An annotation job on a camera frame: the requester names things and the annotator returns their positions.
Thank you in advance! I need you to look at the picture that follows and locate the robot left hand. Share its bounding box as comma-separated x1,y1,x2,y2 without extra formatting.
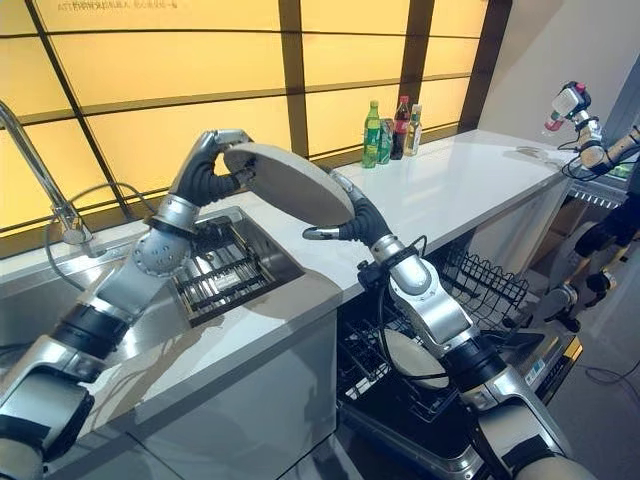
168,128,258,234

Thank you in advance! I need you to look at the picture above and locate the round beige plate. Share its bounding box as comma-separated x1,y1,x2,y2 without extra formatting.
222,141,355,230

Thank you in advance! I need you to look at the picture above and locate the chrome kitchen faucet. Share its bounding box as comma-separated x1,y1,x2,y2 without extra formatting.
0,101,101,259

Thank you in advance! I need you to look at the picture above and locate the beige plate in rack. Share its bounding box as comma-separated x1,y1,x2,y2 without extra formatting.
383,325,451,391

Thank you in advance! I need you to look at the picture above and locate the grey faucet hose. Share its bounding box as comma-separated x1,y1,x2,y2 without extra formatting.
43,182,157,294

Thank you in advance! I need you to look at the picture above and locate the cola bottle red cap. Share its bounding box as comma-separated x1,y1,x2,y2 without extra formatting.
389,95,411,161

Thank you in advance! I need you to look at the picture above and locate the black sink drying rack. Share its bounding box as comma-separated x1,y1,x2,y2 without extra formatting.
172,213,281,322

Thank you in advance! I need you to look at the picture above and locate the green drink can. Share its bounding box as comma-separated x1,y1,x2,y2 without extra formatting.
377,117,396,165

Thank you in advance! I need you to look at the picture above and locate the black floor cable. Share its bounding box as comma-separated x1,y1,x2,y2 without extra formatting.
584,363,640,387

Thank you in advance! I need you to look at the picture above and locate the white kitchen counter cabinet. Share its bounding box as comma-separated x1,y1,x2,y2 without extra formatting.
0,128,576,480

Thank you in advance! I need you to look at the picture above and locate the green soda bottle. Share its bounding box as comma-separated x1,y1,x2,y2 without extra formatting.
361,99,382,170

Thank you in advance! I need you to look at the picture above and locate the black wire dishwasher rack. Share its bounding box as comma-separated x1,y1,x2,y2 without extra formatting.
337,243,531,426

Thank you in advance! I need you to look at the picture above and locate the yellow tea bottle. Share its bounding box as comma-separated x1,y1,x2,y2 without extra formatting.
403,104,424,158

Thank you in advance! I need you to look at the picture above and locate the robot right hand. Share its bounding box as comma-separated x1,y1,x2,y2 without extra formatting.
301,169,404,250

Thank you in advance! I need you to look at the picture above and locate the stainless steel sink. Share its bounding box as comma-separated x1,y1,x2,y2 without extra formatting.
0,205,306,361

